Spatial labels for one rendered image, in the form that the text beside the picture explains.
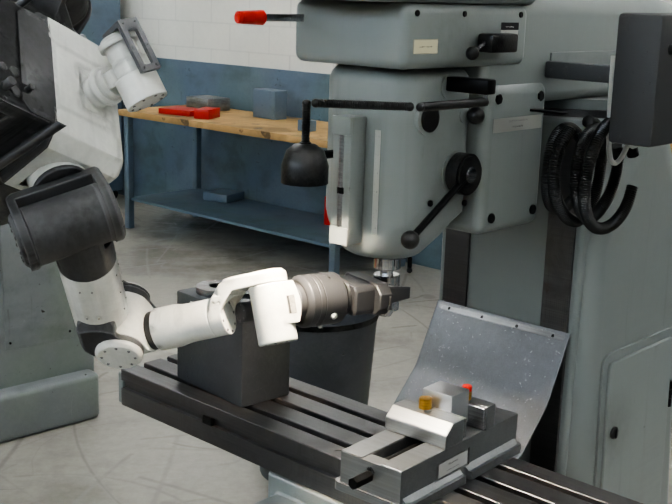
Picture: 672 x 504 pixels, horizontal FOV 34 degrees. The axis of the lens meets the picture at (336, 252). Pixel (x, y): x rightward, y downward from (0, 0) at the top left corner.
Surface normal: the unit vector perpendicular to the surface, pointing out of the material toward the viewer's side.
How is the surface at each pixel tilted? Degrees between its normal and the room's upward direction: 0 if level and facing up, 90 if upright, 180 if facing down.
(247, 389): 90
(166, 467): 0
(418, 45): 90
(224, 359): 90
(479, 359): 63
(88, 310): 129
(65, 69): 59
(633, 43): 90
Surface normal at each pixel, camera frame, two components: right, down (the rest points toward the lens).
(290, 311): 0.53, -0.19
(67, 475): 0.03, -0.97
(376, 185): -0.68, 0.15
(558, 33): 0.73, 0.18
